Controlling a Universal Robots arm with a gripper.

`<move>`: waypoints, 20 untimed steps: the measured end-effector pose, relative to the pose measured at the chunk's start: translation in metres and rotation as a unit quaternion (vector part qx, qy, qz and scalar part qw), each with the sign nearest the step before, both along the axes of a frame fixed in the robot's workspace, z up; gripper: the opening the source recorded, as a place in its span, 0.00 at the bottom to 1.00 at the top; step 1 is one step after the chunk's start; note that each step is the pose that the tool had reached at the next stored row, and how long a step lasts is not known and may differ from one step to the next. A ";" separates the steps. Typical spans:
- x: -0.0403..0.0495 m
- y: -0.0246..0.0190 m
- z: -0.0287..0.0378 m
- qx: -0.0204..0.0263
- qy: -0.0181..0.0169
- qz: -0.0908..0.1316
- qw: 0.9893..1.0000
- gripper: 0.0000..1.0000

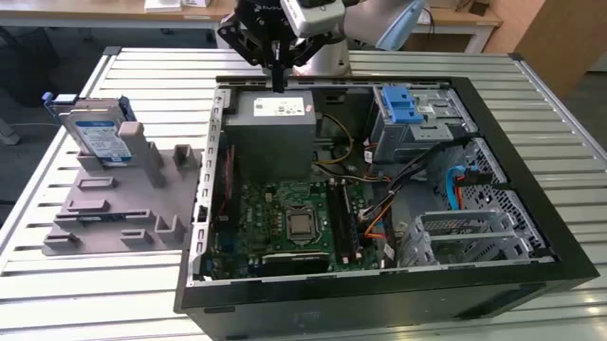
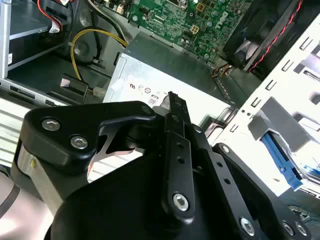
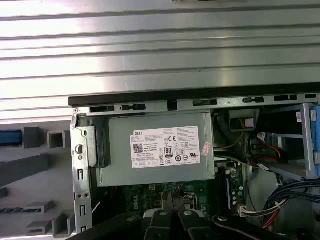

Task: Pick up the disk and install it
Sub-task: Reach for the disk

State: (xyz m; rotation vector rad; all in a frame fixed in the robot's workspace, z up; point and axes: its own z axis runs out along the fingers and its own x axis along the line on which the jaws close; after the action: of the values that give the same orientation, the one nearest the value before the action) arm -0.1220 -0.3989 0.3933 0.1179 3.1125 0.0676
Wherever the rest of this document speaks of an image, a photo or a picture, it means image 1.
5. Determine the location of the black open PC case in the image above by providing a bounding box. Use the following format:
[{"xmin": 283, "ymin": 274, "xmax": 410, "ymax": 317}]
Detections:
[{"xmin": 172, "ymin": 75, "xmax": 602, "ymax": 341}]

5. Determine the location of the CPU socket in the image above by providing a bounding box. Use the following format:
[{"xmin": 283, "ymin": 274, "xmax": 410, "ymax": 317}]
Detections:
[{"xmin": 283, "ymin": 204, "xmax": 323, "ymax": 246}]

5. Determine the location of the brown wooden cabinet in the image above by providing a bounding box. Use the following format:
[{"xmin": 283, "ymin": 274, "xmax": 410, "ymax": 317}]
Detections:
[{"xmin": 483, "ymin": 0, "xmax": 607, "ymax": 99}]

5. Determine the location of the metal optical drive cage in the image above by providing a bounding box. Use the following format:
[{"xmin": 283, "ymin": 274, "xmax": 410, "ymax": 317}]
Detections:
[{"xmin": 370, "ymin": 85, "xmax": 478, "ymax": 164}]

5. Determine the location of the green motherboard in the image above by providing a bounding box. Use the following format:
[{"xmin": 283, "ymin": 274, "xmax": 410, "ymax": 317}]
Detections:
[{"xmin": 211, "ymin": 179, "xmax": 380, "ymax": 280}]

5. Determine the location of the red black twisted wire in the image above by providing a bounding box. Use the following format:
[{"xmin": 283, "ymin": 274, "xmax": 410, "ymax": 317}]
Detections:
[{"xmin": 224, "ymin": 144, "xmax": 239, "ymax": 222}]

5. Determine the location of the red flat wire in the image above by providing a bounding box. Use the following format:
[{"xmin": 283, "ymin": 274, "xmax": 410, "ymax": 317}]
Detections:
[{"xmin": 454, "ymin": 175, "xmax": 471, "ymax": 210}]

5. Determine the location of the black RAM slot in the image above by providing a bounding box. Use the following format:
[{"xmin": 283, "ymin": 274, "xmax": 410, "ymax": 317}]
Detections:
[
  {"xmin": 341, "ymin": 178, "xmax": 366, "ymax": 262},
  {"xmin": 327, "ymin": 178, "xmax": 346, "ymax": 264}
]

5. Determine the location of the grey parts rack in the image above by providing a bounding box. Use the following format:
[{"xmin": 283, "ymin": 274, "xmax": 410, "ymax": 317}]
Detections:
[{"xmin": 41, "ymin": 122, "xmax": 203, "ymax": 256}]

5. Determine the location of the orange wire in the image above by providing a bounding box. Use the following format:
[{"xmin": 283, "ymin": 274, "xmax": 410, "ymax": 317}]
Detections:
[{"xmin": 363, "ymin": 218, "xmax": 388, "ymax": 239}]

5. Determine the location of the blue plastic drive latch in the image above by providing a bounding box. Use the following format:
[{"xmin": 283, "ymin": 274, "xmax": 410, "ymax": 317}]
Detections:
[{"xmin": 382, "ymin": 86, "xmax": 426, "ymax": 124}]

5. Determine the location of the black graphics card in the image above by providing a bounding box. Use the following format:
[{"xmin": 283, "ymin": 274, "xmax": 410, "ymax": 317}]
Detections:
[{"xmin": 259, "ymin": 250, "xmax": 331, "ymax": 277}]

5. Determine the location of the black cable bundle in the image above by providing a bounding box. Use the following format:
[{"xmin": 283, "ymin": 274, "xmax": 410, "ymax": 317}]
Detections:
[{"xmin": 367, "ymin": 138, "xmax": 471, "ymax": 214}]

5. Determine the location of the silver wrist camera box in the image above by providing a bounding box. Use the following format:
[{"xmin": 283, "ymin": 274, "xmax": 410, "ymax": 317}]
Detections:
[{"xmin": 279, "ymin": 0, "xmax": 346, "ymax": 38}]

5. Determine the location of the hard disk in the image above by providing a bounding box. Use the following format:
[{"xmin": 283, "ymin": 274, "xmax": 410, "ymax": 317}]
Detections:
[{"xmin": 41, "ymin": 92, "xmax": 140, "ymax": 168}]

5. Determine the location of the white table leg foot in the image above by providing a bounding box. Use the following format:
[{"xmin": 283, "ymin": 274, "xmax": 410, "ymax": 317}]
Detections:
[{"xmin": 0, "ymin": 117, "xmax": 23, "ymax": 146}]

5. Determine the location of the metal disk bay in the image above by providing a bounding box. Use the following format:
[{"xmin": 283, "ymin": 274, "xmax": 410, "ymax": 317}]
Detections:
[{"xmin": 411, "ymin": 208, "xmax": 551, "ymax": 267}]

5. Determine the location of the black bin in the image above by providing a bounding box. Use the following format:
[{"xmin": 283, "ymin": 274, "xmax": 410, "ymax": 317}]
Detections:
[{"xmin": 0, "ymin": 26, "xmax": 61, "ymax": 108}]

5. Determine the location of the grey power supply unit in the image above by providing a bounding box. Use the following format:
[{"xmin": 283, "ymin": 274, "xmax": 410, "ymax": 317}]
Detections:
[{"xmin": 221, "ymin": 90, "xmax": 317, "ymax": 184}]

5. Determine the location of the silver CPU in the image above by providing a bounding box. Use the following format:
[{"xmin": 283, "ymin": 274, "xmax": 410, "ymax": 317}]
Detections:
[{"xmin": 287, "ymin": 212, "xmax": 315, "ymax": 237}]

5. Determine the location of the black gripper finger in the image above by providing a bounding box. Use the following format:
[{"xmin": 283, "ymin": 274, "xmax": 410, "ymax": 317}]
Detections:
[
  {"xmin": 216, "ymin": 15, "xmax": 281, "ymax": 94},
  {"xmin": 280, "ymin": 33, "xmax": 333, "ymax": 94}
]

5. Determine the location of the blue flat wire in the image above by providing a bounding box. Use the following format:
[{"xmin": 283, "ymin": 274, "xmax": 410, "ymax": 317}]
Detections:
[{"xmin": 444, "ymin": 165, "xmax": 468, "ymax": 210}]

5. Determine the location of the white flat box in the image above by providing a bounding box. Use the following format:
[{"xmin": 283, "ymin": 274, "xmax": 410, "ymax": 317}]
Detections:
[{"xmin": 144, "ymin": 0, "xmax": 184, "ymax": 14}]

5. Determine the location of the long wooden desk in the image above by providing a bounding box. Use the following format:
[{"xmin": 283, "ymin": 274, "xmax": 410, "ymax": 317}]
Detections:
[{"xmin": 0, "ymin": 0, "xmax": 504, "ymax": 54}]

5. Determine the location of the yellow wire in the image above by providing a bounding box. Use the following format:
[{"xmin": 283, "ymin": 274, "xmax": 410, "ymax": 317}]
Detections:
[{"xmin": 309, "ymin": 113, "xmax": 356, "ymax": 166}]

